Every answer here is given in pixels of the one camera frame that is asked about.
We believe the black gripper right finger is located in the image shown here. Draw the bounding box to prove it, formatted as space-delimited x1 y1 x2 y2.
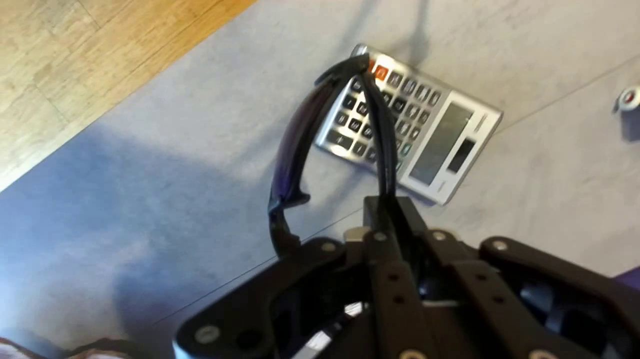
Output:
363 198 640 359

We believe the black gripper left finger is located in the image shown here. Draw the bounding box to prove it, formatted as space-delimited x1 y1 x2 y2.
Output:
173 238 344 359

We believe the silver calculator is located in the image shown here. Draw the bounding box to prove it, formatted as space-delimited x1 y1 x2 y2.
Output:
315 45 501 206

